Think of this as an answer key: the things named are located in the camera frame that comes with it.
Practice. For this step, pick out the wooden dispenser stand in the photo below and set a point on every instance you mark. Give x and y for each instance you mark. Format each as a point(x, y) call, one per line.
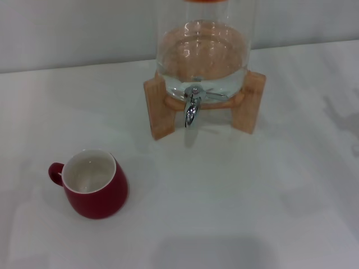
point(158, 112)

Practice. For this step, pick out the chrome faucet with lever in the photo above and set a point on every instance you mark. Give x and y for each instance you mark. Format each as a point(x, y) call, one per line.
point(191, 112)

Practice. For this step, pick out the clear glass water dispenser jar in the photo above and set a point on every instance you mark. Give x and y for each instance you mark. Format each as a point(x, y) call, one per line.
point(204, 56)

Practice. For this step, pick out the red ceramic cup white inside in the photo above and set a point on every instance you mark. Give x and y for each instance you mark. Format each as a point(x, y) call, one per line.
point(98, 196)

